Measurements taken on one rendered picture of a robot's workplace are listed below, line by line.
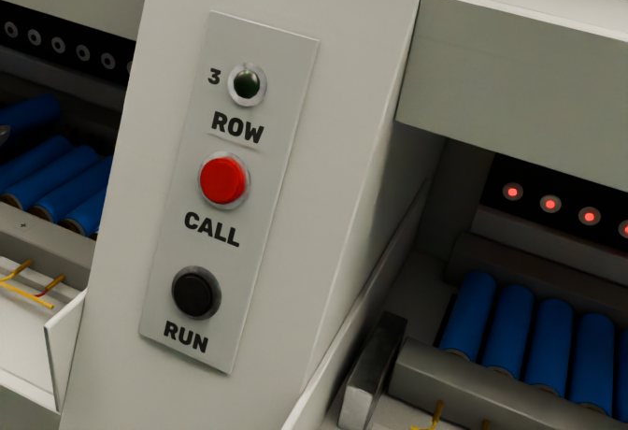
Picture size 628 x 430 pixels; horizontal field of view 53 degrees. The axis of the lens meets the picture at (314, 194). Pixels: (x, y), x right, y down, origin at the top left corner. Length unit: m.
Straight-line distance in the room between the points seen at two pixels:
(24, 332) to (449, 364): 0.19
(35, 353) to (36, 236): 0.06
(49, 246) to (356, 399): 0.17
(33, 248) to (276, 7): 0.18
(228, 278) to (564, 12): 0.14
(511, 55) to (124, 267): 0.16
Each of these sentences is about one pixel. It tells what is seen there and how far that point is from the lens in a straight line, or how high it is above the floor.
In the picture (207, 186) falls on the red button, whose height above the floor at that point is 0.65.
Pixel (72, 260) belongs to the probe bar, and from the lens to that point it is 0.33.
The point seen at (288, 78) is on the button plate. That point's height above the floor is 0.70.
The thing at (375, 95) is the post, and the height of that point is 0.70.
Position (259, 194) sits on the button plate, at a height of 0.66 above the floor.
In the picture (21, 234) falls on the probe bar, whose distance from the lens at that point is 0.35.
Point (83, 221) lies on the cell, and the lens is 0.36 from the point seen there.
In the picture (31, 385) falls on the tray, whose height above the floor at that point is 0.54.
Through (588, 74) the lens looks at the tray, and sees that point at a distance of 0.20.
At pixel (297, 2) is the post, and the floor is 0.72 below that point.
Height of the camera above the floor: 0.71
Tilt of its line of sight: 13 degrees down
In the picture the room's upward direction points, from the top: 16 degrees clockwise
